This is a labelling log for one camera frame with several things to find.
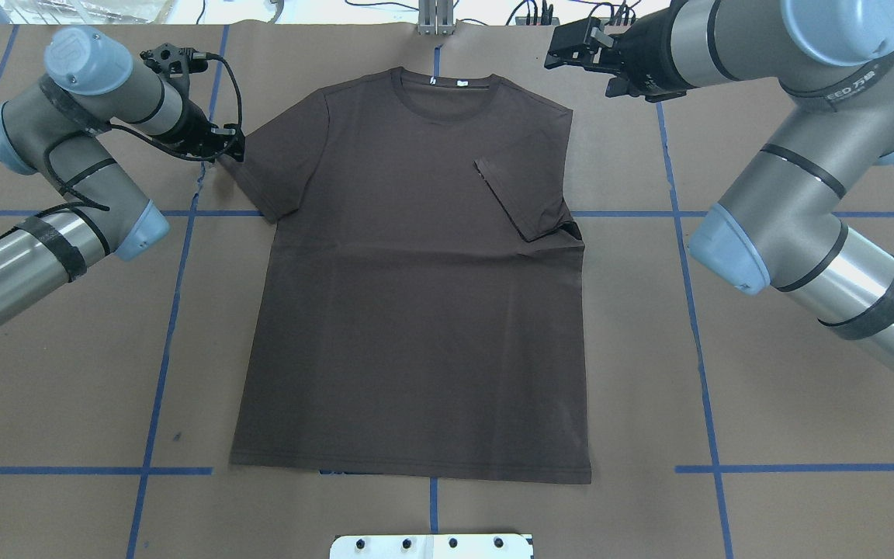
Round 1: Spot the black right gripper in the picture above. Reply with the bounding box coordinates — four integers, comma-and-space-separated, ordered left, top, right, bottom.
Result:
544, 17, 686, 103

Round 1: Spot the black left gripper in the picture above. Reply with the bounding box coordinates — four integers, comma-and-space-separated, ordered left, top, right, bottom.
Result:
140, 45, 245, 162

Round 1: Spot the dark brown t-shirt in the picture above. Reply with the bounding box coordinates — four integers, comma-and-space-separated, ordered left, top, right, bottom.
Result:
221, 68, 592, 484

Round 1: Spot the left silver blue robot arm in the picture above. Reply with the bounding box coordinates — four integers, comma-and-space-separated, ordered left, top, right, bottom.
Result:
0, 25, 244, 326

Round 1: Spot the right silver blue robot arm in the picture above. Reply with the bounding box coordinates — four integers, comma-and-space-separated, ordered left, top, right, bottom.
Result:
544, 1, 894, 369

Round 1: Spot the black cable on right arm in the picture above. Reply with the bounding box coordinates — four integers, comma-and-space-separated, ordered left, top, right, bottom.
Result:
0, 51, 244, 249

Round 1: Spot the aluminium frame post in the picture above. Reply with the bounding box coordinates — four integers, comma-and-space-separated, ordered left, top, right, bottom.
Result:
416, 0, 456, 36

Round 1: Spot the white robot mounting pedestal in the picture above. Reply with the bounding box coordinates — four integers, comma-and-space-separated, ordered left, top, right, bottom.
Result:
328, 532, 535, 558

